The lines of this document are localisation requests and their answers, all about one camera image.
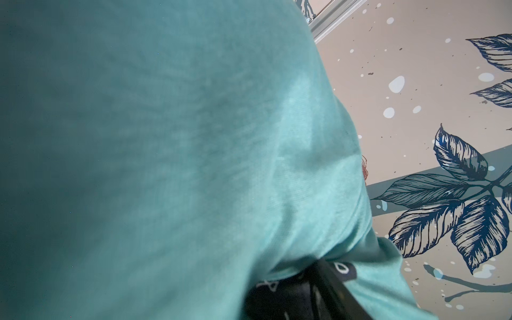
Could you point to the aluminium frame crossbar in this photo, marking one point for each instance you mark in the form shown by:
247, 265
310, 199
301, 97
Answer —
332, 16

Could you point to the teal cat pillow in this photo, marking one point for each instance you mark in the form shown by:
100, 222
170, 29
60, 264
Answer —
162, 159

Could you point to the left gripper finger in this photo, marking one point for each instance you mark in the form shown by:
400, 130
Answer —
329, 278

